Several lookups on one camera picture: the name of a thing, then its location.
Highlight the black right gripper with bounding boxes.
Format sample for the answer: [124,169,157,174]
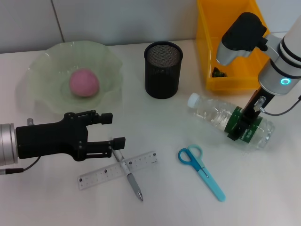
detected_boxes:
[226,86,275,142]

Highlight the grey ballpoint pen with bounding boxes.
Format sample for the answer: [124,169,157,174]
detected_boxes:
[110,137,144,202]

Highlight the pink peach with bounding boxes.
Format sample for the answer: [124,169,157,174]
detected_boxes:
[69,68,100,97]

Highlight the clear plastic ruler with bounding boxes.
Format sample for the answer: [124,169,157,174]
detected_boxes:
[77,150,158,191]

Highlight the green glass fruit plate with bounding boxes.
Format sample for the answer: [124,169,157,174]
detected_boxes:
[23,40,124,120]

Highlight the right gripper cable with plug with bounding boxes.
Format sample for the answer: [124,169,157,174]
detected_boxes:
[253,95,301,116]

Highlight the blue scissors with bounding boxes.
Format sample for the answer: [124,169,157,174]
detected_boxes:
[177,145,226,202]

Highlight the black mesh pen cup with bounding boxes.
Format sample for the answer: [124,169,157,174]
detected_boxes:
[143,41,183,99]

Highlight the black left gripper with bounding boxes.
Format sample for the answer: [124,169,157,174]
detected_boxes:
[16,110,127,162]

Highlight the clear green-label water bottle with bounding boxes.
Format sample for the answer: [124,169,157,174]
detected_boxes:
[187,92,276,150]

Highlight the green plastic wrapper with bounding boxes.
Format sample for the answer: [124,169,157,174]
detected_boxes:
[211,67,228,78]

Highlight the yellow plastic bin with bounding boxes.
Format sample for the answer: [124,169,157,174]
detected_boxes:
[196,0,271,91]

